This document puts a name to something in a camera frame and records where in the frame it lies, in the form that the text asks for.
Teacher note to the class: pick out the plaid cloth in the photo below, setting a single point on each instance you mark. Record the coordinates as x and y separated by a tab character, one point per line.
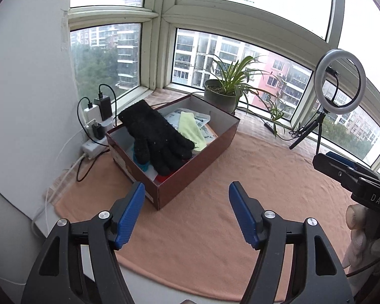
256	126

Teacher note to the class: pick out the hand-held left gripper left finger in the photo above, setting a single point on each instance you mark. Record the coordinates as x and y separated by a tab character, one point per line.
131	215

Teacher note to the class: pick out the red fabric pouch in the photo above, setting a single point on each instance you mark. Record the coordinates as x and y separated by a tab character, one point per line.
161	179

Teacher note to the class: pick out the peach towel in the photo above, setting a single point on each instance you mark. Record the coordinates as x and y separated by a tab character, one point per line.
240	164

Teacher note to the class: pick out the white window frame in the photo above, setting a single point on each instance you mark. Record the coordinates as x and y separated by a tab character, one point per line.
158	38

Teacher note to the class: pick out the face mask packet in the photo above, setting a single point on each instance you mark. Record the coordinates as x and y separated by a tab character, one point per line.
207	131

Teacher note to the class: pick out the grey plant pot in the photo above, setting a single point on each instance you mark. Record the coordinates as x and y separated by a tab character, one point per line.
220	99

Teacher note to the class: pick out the brown cardboard box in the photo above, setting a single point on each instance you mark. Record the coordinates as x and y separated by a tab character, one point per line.
183	171

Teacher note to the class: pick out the black charger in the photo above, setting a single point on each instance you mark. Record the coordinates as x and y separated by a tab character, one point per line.
103	106

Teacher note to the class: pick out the white charger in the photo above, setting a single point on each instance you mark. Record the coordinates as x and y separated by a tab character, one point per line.
91	113

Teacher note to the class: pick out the person's right hand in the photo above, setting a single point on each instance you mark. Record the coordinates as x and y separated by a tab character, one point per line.
359	237

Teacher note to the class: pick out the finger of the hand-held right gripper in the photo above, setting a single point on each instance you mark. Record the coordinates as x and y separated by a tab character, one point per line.
335	171
342	158

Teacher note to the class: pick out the green spider plant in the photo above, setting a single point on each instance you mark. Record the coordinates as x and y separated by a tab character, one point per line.
234	76

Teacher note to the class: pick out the teal silicone item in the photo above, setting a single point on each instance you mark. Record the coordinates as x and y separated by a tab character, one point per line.
142	164

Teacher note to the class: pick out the small black plug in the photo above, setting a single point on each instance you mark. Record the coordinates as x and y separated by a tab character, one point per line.
98	131

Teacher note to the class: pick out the white power strip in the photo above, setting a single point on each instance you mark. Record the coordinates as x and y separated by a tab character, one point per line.
91	148

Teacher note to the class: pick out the black phone holder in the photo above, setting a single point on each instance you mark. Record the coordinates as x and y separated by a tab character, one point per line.
332	69

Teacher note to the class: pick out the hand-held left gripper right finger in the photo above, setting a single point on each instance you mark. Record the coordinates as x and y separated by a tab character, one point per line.
242	215

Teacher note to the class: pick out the black knit glove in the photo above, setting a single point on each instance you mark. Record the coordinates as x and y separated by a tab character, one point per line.
155	133

